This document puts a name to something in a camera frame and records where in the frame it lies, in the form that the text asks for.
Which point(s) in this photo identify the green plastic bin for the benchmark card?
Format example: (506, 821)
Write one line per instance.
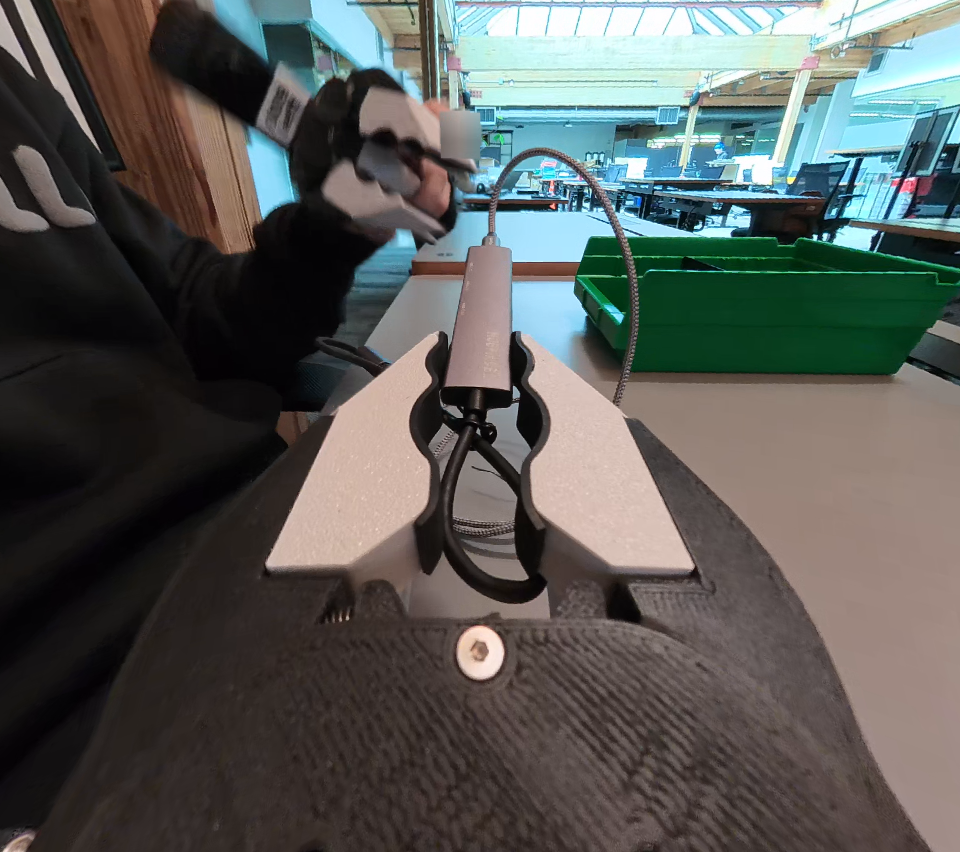
(750, 327)

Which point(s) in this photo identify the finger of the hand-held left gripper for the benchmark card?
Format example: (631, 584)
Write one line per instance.
(397, 116)
(375, 203)

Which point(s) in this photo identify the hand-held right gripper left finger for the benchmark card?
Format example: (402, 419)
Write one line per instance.
(352, 492)

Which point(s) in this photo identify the dark wooden table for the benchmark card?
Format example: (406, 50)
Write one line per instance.
(735, 199)

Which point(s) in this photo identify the black office chair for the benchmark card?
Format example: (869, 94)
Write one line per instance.
(821, 191)

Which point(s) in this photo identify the person's left hand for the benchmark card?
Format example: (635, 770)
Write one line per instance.
(436, 191)

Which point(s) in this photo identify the grey desk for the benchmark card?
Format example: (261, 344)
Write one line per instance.
(825, 492)

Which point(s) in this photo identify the grey USB hub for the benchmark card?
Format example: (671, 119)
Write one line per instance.
(484, 327)

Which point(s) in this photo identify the wooden post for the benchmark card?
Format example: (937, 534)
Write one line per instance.
(150, 79)

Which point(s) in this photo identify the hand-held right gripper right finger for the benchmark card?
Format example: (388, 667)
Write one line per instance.
(607, 492)

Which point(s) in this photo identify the black framed marker sign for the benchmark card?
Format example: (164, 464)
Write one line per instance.
(67, 79)

